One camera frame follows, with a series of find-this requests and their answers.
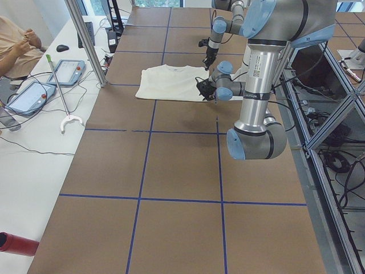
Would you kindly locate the near blue teach pendant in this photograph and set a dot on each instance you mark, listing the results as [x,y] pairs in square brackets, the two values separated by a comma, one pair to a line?
[31,99]

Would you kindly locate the far blue teach pendant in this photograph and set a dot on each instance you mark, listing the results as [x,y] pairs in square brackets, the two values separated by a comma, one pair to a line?
[68,72]

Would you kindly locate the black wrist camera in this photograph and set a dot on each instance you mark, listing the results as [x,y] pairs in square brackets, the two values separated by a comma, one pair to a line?
[203,43]
[199,81]

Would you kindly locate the black computer mouse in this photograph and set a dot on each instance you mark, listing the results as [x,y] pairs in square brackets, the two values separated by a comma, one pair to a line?
[62,48]

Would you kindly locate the white pillar base plate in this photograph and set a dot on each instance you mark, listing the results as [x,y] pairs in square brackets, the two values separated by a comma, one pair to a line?
[238,89]

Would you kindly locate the black power adapter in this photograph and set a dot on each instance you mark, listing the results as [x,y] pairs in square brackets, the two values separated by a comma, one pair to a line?
[112,41]

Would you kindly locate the seated person beige shirt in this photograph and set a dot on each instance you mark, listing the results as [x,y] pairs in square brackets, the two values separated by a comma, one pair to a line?
[21,50]

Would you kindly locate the blue teach pendant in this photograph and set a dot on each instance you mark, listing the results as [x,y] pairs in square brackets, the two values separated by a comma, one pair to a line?
[31,99]
[68,72]

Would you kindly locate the black keyboard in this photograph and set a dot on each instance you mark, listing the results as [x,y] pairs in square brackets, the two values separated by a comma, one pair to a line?
[90,31]

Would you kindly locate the aluminium frame post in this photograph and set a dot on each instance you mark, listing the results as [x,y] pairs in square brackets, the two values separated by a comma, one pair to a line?
[79,24]

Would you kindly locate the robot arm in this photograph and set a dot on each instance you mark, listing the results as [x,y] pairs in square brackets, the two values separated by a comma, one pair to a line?
[268,26]
[220,26]

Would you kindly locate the white reacher grabber stick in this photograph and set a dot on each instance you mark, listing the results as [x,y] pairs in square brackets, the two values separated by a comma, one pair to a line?
[69,116]

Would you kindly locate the white mounting pillar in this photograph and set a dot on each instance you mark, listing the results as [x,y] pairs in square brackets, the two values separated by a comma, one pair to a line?
[245,62]

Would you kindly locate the cream long-sleeve cat shirt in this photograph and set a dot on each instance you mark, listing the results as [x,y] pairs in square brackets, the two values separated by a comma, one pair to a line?
[171,83]

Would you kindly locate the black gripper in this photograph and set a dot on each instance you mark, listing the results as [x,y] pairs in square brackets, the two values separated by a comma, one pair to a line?
[206,89]
[211,52]

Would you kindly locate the red cylinder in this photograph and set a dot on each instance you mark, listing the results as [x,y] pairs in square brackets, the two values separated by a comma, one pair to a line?
[18,245]

